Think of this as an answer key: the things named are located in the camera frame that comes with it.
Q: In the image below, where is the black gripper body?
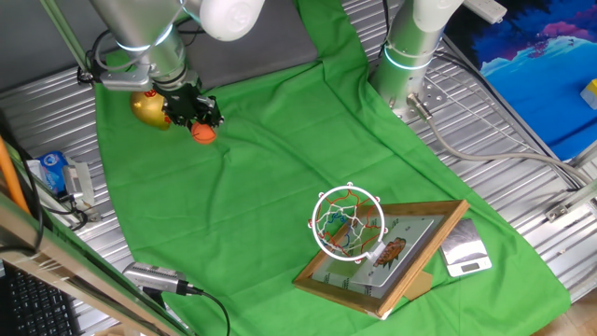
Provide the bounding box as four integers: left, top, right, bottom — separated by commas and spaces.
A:
161, 83, 206, 123

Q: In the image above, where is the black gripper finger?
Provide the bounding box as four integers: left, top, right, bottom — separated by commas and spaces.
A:
195, 94, 224, 128
163, 109, 195, 132

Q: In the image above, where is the thick black cable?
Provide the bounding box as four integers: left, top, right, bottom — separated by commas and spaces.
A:
0, 109, 46, 256

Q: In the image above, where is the grey fabric cushion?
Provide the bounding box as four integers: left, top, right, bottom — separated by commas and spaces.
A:
184, 0, 320, 91

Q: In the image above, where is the green metal pole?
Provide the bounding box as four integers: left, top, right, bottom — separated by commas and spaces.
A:
39, 0, 94, 74

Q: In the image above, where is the silver kitchen scale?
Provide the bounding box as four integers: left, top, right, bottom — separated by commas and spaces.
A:
437, 217, 493, 279

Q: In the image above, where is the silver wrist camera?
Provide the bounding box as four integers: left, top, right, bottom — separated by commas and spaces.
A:
99, 68, 154, 92

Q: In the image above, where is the aluminium camera bracket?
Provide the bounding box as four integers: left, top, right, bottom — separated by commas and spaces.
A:
69, 195, 103, 224

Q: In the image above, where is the wooden beam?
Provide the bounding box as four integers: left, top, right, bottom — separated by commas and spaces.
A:
0, 189, 197, 336

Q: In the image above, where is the silver ribbed camera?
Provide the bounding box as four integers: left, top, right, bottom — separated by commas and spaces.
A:
121, 260, 204, 298

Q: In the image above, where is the black pole clamp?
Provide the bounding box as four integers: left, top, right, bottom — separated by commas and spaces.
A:
76, 66, 97, 86

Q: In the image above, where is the thick grey robot cable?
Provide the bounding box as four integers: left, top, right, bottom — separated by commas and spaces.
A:
407, 91, 592, 187

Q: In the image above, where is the black keyboard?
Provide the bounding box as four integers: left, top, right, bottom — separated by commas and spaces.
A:
0, 263, 83, 336

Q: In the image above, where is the green cloth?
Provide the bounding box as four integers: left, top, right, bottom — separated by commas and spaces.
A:
92, 0, 573, 336

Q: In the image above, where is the blue tissue pack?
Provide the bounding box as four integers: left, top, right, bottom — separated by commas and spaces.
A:
25, 149, 71, 196

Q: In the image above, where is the white power strip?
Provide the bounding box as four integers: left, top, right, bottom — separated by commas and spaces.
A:
461, 0, 508, 24

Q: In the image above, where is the wooden picture frame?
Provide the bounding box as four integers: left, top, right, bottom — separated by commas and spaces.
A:
292, 199, 471, 321

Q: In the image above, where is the silver side camera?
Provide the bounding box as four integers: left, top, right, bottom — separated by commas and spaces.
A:
62, 161, 94, 200

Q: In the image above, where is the aluminium profile rail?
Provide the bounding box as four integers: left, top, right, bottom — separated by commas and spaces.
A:
566, 139, 597, 169
544, 179, 597, 224

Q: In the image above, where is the orange pole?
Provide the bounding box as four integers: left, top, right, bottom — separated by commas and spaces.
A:
0, 134, 32, 216

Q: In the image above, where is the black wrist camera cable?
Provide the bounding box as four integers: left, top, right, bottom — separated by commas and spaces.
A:
90, 17, 207, 83

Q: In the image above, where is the gold piggy bank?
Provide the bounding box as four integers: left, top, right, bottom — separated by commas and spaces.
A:
129, 90, 174, 132

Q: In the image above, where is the orange mini basketball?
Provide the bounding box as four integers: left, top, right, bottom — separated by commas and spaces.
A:
190, 120, 218, 146

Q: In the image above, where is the white mini basketball hoop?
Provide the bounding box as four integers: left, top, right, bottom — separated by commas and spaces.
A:
307, 181, 436, 288

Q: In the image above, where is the blue painted poster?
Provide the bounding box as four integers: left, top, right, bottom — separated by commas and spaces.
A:
442, 0, 597, 162

